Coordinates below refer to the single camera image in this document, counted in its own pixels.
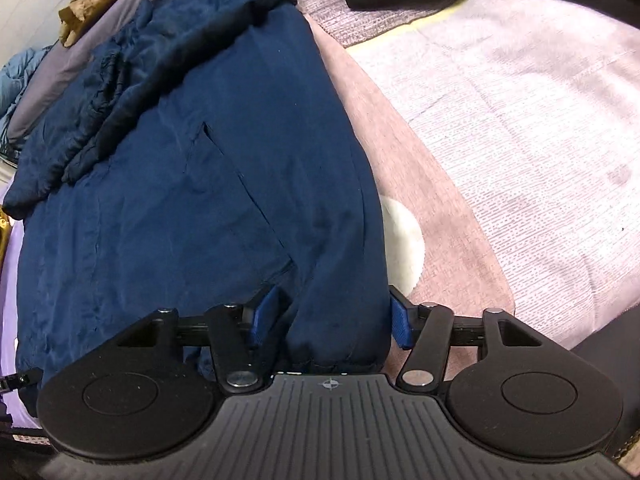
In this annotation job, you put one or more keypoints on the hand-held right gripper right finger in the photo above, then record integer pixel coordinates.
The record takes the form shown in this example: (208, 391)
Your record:
(400, 323)

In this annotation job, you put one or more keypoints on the light blue puffer jacket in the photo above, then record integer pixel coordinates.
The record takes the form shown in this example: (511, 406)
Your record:
(20, 85)

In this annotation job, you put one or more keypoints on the grey cloth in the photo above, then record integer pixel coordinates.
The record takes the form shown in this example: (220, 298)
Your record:
(65, 70)

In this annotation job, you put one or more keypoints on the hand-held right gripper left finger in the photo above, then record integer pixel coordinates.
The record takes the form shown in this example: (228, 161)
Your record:
(263, 319)

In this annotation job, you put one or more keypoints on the navy blue jacket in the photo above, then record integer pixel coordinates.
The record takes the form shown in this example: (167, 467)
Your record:
(200, 185)

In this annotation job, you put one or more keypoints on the light pink textured blanket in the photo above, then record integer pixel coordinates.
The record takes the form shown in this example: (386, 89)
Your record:
(525, 135)

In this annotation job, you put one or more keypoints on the lavender bed sheet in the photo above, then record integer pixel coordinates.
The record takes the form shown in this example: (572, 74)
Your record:
(7, 310)

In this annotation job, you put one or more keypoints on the olive brown jacket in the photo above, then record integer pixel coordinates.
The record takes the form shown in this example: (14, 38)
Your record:
(95, 0)

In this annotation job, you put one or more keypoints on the dusty pink blanket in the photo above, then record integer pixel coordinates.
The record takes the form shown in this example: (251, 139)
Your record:
(435, 210)

